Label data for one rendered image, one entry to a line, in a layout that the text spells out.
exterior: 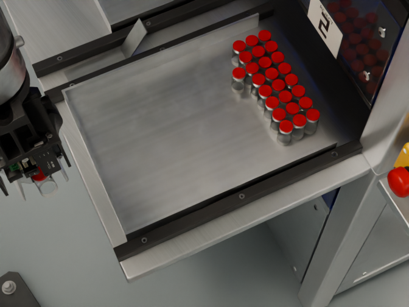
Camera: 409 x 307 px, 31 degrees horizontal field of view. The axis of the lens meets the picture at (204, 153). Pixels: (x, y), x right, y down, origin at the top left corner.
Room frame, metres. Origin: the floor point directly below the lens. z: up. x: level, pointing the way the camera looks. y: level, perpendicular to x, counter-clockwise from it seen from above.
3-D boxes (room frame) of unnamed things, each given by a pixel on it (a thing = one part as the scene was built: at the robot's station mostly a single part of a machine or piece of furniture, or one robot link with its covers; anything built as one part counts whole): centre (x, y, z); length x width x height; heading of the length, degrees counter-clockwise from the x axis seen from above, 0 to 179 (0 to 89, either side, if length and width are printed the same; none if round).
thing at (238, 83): (0.60, -0.06, 0.91); 0.02 x 0.02 x 0.05
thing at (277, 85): (0.59, -0.11, 0.91); 0.18 x 0.02 x 0.05; 24
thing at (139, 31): (0.66, 0.15, 0.91); 0.14 x 0.03 x 0.06; 115
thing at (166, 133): (0.53, 0.01, 0.90); 0.34 x 0.26 x 0.04; 114
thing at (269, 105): (0.58, -0.09, 0.91); 0.18 x 0.02 x 0.05; 24
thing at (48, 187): (0.35, 0.19, 1.10); 0.02 x 0.02 x 0.04
